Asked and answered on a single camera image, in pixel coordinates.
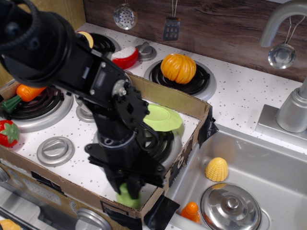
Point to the hanging steel ladle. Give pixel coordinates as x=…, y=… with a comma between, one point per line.
x=283, y=55

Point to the red toy strawberry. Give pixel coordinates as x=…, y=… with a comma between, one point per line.
x=9, y=133

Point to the silver stove knob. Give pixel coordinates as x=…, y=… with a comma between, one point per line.
x=146, y=52
x=55, y=151
x=82, y=111

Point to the silver oven front knob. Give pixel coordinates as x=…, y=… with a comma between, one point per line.
x=89, y=220

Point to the halved toy fruit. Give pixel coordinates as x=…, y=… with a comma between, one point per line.
x=86, y=37

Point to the silver front stove knob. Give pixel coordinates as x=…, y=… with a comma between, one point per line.
x=55, y=151

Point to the silver sink basin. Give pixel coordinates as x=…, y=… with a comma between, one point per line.
x=275, y=176

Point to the steel pot lid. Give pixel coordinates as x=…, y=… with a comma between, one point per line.
x=227, y=206

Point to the small orange toy bottle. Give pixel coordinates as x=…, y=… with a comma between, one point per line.
x=191, y=212

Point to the silver middle stove knob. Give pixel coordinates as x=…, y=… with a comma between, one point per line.
x=82, y=111

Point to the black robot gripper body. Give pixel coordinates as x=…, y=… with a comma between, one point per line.
x=133, y=155

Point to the silver back stove knob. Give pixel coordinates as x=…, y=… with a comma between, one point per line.
x=146, y=52

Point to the back left stove burner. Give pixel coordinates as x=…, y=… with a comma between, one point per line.
x=104, y=44

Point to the orange toy carrot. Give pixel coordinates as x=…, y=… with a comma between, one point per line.
x=23, y=93

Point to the hanging steel spatula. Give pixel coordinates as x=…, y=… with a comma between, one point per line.
x=172, y=25

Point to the light green toy broccoli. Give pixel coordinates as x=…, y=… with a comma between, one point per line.
x=125, y=198

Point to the back right stove burner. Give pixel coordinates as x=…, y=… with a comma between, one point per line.
x=202, y=86

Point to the cardboard fence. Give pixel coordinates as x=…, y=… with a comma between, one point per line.
x=79, y=184

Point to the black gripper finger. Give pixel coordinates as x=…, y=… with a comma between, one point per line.
x=115, y=178
x=134, y=185

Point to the front left stove burner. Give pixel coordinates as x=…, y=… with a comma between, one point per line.
x=48, y=108

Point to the yellow toy corn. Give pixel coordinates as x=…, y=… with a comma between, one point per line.
x=217, y=170

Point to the yellow toy at corner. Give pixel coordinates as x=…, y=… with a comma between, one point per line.
x=8, y=224

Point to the light green plastic plate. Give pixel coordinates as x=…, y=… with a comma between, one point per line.
x=164, y=119

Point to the hanging steel skimmer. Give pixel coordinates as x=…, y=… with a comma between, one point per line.
x=125, y=16

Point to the orange toy pumpkin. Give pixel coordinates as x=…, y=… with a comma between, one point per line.
x=178, y=68

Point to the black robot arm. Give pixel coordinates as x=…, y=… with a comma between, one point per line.
x=41, y=48

